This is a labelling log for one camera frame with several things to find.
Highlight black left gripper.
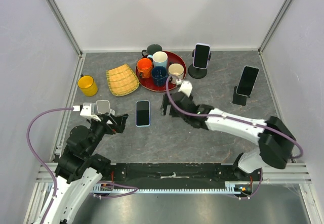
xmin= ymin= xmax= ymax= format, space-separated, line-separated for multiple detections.
xmin=85 ymin=111 xmax=128 ymax=156

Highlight light blue cased phone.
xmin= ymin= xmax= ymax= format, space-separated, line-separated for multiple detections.
xmin=135 ymin=100 xmax=151 ymax=127

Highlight clear cased black phone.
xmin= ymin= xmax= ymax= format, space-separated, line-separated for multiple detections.
xmin=236 ymin=66 xmax=259 ymax=97

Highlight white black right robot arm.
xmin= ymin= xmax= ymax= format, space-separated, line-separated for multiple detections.
xmin=161 ymin=92 xmax=295 ymax=181

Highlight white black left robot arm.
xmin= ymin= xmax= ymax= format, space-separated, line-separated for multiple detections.
xmin=36 ymin=113 xmax=128 ymax=223

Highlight white phone stand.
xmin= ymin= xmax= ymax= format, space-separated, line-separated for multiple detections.
xmin=96 ymin=100 xmax=115 ymax=114

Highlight black round-base phone stand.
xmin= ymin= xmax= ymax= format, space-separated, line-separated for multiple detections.
xmin=188 ymin=50 xmax=208 ymax=79

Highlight lavender cased phone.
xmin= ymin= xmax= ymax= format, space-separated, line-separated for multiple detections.
xmin=193 ymin=43 xmax=211 ymax=69

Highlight black block phone stand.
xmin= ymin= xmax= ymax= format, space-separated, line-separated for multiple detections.
xmin=232 ymin=86 xmax=250 ymax=106

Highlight dark blue mug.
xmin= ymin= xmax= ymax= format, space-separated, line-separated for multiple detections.
xmin=151 ymin=66 xmax=168 ymax=86

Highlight cream dimpled mug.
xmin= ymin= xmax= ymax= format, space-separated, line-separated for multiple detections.
xmin=168 ymin=63 xmax=184 ymax=84

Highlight woven bamboo tray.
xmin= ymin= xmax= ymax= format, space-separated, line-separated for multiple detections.
xmin=106 ymin=64 xmax=140 ymax=97

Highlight orange mug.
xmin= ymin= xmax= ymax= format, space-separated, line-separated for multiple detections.
xmin=136 ymin=58 xmax=153 ymax=79

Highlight yellow mug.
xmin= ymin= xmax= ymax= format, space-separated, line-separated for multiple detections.
xmin=77 ymin=74 xmax=98 ymax=97

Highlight light blue mug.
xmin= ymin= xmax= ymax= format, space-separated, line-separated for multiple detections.
xmin=147 ymin=51 xmax=168 ymax=68

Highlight red round tray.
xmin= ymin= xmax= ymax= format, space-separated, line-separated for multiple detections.
xmin=135 ymin=51 xmax=187 ymax=92

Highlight dark grey mug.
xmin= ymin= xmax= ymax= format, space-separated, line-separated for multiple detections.
xmin=141 ymin=44 xmax=163 ymax=57

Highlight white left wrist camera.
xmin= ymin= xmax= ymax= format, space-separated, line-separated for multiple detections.
xmin=72 ymin=103 xmax=101 ymax=122

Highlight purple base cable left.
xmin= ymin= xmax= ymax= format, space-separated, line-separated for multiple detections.
xmin=92 ymin=181 xmax=140 ymax=200

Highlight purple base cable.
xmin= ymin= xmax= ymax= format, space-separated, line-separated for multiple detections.
xmin=92 ymin=181 xmax=140 ymax=200
xmin=234 ymin=168 xmax=264 ymax=201

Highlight grey slotted cable duct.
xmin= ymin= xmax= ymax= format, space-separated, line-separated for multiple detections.
xmin=91 ymin=182 xmax=252 ymax=195

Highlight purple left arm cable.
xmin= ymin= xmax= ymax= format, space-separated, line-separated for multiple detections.
xmin=27 ymin=106 xmax=76 ymax=224

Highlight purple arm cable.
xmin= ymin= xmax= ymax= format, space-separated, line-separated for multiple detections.
xmin=166 ymin=76 xmax=304 ymax=159
xmin=27 ymin=106 xmax=76 ymax=224

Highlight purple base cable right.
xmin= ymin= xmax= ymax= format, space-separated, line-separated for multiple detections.
xmin=234 ymin=168 xmax=264 ymax=201

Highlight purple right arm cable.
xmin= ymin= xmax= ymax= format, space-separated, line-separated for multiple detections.
xmin=166 ymin=76 xmax=304 ymax=159

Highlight left aluminium frame post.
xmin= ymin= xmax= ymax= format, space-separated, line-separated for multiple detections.
xmin=46 ymin=0 xmax=83 ymax=57

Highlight aluminium frame post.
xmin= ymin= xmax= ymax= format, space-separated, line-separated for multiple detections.
xmin=46 ymin=0 xmax=83 ymax=57
xmin=258 ymin=0 xmax=294 ymax=55

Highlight right aluminium frame post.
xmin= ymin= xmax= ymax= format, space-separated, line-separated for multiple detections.
xmin=258 ymin=0 xmax=294 ymax=55

